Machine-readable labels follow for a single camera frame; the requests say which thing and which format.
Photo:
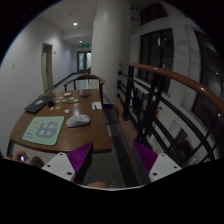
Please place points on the double door with exit sign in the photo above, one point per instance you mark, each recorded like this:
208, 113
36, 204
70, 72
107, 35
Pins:
84, 61

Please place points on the black railing with wooden handrail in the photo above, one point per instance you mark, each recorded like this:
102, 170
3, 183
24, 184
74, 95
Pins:
162, 124

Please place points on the white notepad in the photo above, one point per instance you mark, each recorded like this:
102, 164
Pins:
96, 105

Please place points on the wooden chair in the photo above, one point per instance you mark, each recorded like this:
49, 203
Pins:
87, 81

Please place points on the black laptop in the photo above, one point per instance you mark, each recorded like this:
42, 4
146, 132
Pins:
39, 103

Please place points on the white small card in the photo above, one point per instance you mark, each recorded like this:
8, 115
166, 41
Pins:
67, 94

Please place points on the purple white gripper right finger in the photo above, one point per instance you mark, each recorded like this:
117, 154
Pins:
150, 166

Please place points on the black small round object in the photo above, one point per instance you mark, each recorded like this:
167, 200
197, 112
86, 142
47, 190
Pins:
51, 104

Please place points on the green patterned mouse pad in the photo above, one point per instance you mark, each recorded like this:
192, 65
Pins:
44, 130

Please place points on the wooden desk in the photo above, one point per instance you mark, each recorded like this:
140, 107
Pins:
69, 138

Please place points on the person's hand holding phone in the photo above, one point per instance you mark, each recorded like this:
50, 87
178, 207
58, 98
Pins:
21, 156

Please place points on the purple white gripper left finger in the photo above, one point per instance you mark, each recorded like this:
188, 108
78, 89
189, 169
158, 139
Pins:
71, 166

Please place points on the white computer mouse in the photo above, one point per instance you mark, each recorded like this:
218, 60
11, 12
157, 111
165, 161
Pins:
77, 120

